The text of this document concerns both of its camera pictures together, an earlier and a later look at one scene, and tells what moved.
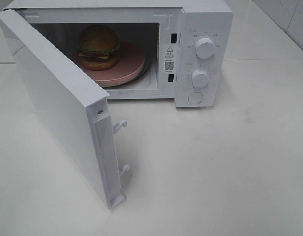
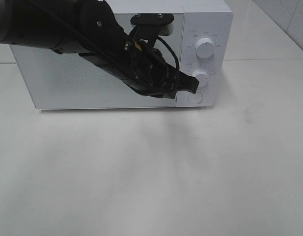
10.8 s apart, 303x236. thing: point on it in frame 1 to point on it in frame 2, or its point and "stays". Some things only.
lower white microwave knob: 199,78 stays
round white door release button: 195,97 stays
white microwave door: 77,109 to 56,80
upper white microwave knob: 204,48 stays
